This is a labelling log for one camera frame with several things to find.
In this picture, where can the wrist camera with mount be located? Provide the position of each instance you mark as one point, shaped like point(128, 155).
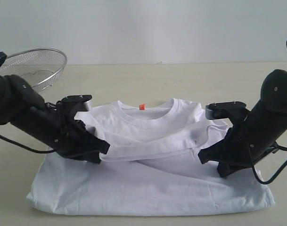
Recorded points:
point(69, 106)
point(235, 111)

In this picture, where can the metal wire mesh basket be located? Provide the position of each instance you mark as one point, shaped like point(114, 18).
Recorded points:
point(40, 67)

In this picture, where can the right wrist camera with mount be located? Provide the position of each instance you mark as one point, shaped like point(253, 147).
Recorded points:
point(235, 111)

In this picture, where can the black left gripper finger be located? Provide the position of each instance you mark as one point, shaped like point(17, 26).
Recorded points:
point(92, 157)
point(95, 144)

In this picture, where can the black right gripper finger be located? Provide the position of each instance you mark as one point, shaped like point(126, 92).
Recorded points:
point(216, 152)
point(225, 169)

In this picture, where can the orange shirt neck label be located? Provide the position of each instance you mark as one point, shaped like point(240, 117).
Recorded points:
point(142, 107)

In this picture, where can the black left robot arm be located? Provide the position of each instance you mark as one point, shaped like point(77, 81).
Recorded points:
point(52, 124)

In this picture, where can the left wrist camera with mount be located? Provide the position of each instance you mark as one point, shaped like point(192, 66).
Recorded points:
point(69, 106)

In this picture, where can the white t-shirt red print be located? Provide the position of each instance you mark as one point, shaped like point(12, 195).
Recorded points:
point(151, 169)

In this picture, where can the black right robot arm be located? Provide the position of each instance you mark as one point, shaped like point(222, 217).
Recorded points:
point(269, 115)

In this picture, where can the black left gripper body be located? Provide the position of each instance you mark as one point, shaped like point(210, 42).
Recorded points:
point(69, 141)

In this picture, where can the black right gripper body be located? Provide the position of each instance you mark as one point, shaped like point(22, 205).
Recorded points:
point(241, 145)

